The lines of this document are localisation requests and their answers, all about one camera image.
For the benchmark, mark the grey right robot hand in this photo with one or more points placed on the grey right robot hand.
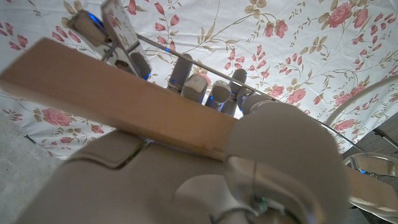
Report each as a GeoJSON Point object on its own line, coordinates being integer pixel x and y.
{"type": "Point", "coordinates": [140, 186]}

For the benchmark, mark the light wooden slat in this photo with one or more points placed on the light wooden slat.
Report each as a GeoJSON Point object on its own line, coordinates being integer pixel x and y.
{"type": "Point", "coordinates": [124, 102]}

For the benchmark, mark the floral print backdrop cloth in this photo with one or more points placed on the floral print backdrop cloth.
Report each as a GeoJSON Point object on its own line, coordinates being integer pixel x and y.
{"type": "Point", "coordinates": [280, 46]}

